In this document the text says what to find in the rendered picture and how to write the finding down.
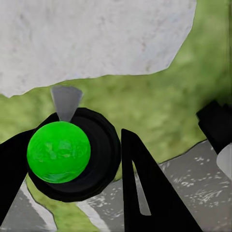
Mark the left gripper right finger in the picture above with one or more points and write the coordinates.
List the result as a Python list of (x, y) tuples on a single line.
[(168, 212)]

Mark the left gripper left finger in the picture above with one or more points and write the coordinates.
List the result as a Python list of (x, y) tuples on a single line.
[(13, 169)]

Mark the insectifuge atomizer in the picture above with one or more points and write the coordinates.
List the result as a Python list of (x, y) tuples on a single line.
[(75, 153)]

